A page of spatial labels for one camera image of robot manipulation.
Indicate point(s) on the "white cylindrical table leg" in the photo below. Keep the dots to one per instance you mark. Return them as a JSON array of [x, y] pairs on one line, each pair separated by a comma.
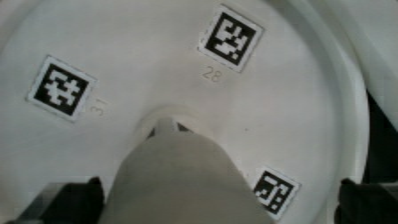
[[178, 185]]

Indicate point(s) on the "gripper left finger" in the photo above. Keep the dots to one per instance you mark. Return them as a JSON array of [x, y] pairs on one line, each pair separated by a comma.
[[68, 204]]

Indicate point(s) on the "white right fence bar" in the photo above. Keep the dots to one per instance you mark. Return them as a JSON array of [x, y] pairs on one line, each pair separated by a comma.
[[364, 19]]

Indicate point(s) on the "white round table top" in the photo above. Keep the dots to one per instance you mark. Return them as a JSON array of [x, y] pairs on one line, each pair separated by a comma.
[[229, 63]]

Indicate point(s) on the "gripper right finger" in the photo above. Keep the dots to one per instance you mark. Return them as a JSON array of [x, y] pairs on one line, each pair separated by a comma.
[[366, 203]]

